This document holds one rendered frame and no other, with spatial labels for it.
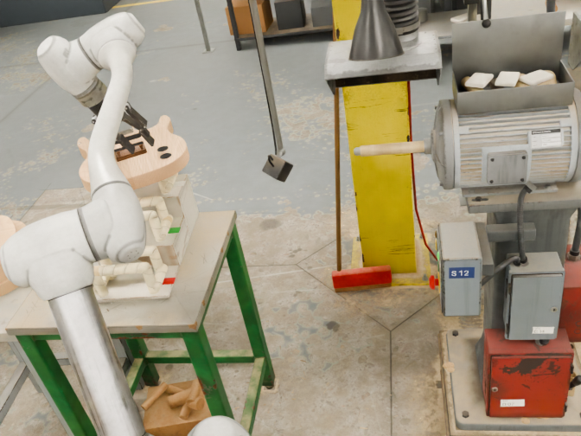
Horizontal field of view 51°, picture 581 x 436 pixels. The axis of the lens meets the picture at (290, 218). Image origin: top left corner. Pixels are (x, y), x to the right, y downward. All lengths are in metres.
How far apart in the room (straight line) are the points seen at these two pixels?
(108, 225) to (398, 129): 1.62
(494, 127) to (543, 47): 0.25
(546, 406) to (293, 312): 1.37
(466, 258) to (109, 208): 0.87
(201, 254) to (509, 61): 1.10
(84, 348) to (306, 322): 1.74
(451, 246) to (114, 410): 0.90
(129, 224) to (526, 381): 1.33
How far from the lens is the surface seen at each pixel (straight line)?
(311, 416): 2.66
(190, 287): 1.91
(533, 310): 1.91
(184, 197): 2.10
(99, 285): 1.96
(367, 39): 1.50
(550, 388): 2.15
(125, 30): 1.76
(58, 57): 1.79
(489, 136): 1.66
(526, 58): 1.78
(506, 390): 2.14
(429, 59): 1.63
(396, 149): 1.75
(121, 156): 2.04
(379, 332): 2.93
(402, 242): 3.07
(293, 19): 6.67
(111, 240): 1.41
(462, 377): 2.37
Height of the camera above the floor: 2.11
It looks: 34 degrees down
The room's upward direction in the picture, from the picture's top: 11 degrees counter-clockwise
